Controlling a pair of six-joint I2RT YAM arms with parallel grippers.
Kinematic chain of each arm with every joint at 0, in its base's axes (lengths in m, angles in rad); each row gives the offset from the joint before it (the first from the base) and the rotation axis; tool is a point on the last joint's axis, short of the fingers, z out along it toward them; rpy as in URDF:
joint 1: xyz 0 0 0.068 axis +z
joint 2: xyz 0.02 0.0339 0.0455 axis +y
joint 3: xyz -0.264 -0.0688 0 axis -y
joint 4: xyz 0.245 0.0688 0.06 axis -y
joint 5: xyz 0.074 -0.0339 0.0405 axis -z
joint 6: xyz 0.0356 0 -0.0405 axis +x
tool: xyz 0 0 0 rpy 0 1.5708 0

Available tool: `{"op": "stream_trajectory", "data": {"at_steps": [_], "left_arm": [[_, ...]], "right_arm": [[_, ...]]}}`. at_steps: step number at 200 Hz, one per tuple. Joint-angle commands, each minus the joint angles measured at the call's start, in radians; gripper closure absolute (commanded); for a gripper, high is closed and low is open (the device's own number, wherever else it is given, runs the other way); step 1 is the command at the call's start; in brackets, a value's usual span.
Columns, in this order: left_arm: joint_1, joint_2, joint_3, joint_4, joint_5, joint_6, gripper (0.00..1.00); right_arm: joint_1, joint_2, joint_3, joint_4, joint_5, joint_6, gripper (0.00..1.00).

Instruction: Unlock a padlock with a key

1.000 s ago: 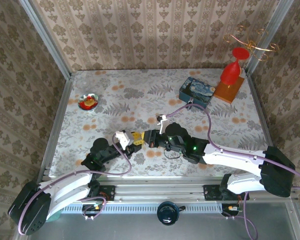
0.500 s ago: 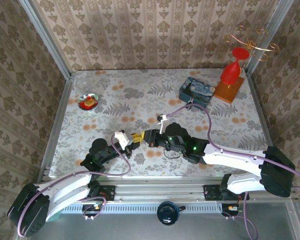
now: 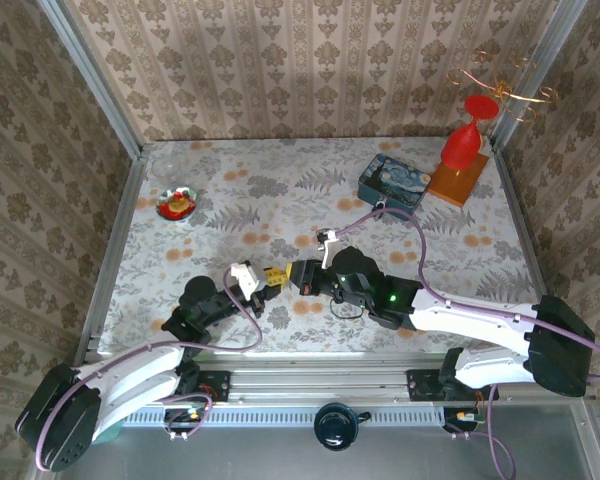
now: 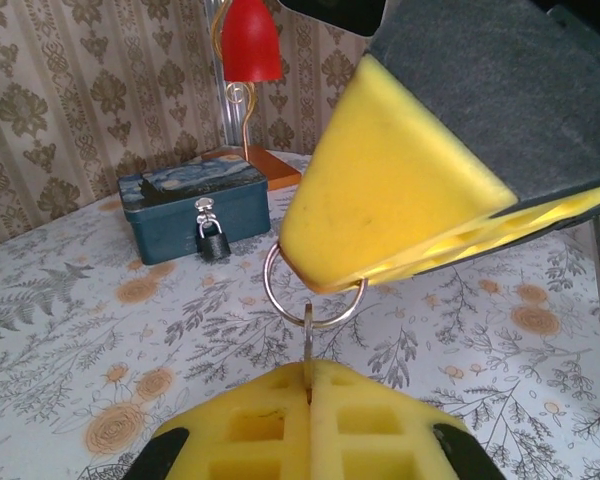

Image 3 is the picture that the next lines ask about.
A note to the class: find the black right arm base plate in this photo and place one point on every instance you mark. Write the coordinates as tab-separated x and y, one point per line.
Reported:
425	385

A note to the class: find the small colourful painted bowl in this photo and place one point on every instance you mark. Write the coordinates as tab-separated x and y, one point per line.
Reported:
177	203

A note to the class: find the aluminium side frame rail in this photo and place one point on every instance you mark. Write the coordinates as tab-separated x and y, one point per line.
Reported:
115	250
525	235

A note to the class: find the orange wooden block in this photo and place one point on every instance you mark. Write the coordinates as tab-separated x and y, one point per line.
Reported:
455	185

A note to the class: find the black connector board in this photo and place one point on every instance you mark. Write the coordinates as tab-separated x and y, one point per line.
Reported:
185	417
462	419

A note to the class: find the starry night print tin box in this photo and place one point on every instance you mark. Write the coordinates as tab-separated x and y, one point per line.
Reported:
397	182

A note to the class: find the red ribbed vase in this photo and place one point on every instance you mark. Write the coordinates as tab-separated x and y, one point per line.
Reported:
462	145

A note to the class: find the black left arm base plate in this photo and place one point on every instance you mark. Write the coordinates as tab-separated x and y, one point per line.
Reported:
215	382

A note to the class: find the aluminium frame post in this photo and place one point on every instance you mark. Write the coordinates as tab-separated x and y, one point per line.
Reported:
535	65
92	80

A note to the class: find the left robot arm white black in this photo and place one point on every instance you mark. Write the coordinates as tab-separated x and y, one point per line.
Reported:
140	375

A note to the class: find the clear glass bowl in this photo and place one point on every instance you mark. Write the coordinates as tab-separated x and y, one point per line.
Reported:
166	168

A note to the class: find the aluminium front frame rail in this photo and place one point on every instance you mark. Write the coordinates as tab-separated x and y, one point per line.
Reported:
320	382

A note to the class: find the floral tablecloth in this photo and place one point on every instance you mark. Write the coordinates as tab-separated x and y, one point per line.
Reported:
290	175

